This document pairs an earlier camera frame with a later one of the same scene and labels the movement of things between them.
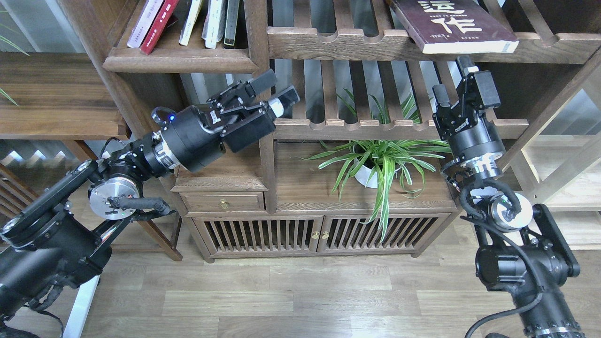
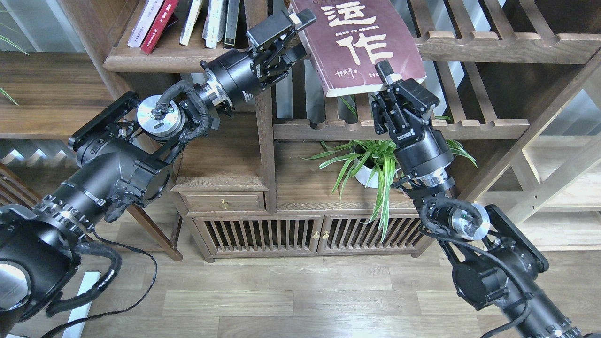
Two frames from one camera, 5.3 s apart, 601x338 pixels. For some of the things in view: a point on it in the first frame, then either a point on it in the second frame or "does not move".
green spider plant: [381, 161] does not move
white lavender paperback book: [145, 20] does not move
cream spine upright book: [193, 14] does not move
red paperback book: [159, 26] does not move
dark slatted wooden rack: [16, 194] does not move
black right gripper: [470, 132] → [402, 112]
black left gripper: [199, 137] → [236, 76]
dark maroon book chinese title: [456, 26] → [349, 37]
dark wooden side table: [60, 96] does not move
